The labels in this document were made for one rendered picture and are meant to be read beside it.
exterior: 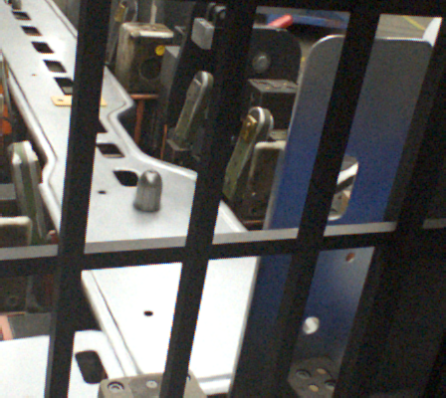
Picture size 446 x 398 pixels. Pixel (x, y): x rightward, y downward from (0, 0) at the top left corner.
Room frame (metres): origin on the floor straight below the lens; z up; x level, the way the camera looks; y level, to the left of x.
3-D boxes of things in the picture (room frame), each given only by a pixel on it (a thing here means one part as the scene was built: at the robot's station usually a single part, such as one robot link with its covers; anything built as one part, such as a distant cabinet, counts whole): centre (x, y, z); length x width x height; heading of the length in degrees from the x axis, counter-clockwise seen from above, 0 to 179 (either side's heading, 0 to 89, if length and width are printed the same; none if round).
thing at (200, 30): (1.18, 0.01, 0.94); 0.18 x 0.13 x 0.49; 28
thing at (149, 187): (0.87, 0.08, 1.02); 0.03 x 0.03 x 0.07
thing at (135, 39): (1.38, 0.18, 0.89); 0.13 x 0.11 x 0.38; 118
